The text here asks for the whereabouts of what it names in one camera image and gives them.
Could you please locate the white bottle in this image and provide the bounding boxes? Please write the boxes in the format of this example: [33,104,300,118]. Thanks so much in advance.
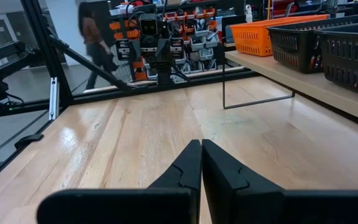
[245,4,254,24]

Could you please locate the parts bin rack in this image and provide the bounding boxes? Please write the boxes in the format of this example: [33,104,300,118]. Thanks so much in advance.
[108,0,231,85]

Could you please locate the orange plastic basket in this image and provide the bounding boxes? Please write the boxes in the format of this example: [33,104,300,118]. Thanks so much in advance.
[229,14,331,58]

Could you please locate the black table edge clamp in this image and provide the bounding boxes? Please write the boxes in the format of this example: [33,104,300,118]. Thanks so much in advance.
[14,133,45,151]

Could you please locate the black plastic basket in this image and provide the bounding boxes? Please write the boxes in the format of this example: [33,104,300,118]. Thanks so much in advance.
[266,13,358,75]
[313,21,358,101]

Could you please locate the wooden riser shelf black legs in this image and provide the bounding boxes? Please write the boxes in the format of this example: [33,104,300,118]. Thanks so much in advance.
[221,49,358,135]

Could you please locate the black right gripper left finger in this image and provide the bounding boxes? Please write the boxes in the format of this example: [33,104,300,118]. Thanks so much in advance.
[147,139,203,224]

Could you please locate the person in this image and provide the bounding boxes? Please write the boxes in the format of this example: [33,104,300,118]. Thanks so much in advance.
[77,1,118,91]

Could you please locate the silver aluminium bracket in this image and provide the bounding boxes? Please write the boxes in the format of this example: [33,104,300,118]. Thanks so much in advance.
[48,77,60,121]

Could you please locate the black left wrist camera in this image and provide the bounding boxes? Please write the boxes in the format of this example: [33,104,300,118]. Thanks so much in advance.
[139,17,160,37]

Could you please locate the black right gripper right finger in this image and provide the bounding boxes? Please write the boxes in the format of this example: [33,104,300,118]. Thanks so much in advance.
[201,138,287,224]

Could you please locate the grey-blue case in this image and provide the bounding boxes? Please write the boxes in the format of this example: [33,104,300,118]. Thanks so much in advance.
[224,24,237,45]

